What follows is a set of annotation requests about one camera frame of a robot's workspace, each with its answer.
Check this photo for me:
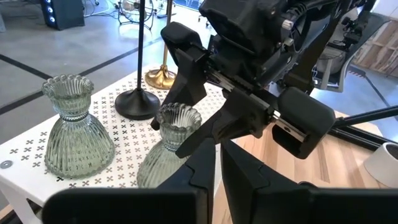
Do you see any tall brass candlestick holder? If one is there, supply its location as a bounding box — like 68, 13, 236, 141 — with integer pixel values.
144, 0, 178, 91

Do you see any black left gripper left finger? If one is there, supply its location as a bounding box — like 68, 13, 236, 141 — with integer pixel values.
42, 138, 217, 224

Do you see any clear glass candle holder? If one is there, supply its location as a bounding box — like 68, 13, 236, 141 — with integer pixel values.
136, 102, 203, 189

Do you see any white perforated riser table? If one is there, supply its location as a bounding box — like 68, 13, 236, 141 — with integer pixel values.
0, 63, 237, 224

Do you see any grey office chair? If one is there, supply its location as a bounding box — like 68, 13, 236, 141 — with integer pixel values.
313, 46, 358, 91

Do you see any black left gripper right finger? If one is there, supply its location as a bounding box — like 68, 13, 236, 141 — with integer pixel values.
221, 139, 398, 224

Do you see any tall black candlestick holder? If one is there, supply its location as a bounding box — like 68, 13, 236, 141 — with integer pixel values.
114, 0, 162, 121

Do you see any white round container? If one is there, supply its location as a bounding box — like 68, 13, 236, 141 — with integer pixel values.
363, 142, 398, 189

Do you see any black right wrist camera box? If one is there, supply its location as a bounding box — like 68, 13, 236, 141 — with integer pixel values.
198, 0, 290, 55

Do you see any wooden shelf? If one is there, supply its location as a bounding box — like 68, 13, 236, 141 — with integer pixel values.
352, 19, 398, 78

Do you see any black speaker with blue lights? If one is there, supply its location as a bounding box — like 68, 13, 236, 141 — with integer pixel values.
39, 0, 86, 31

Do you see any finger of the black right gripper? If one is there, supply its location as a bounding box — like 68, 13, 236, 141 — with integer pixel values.
175, 90, 274, 159
150, 49, 208, 131

